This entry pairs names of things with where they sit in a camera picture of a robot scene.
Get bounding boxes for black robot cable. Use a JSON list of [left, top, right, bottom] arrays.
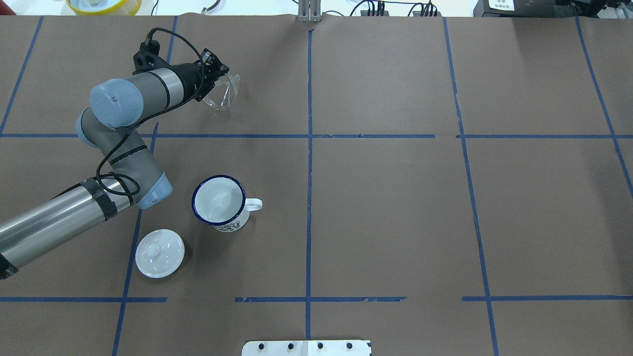
[[96, 28, 207, 198]]

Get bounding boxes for black device with label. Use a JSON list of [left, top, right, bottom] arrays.
[[472, 0, 577, 18]]

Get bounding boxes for white round mug lid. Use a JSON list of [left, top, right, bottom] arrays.
[[135, 228, 185, 279]]

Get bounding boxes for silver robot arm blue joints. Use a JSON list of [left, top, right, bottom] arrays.
[[0, 64, 204, 279]]

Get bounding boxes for white enamel mug blue rim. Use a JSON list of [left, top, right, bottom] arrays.
[[191, 175, 263, 233]]

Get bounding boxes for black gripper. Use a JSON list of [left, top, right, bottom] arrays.
[[176, 48, 230, 103]]

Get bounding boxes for aluminium frame post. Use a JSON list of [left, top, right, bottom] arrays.
[[296, 0, 322, 23]]

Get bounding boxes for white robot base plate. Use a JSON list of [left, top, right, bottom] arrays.
[[241, 340, 372, 356]]

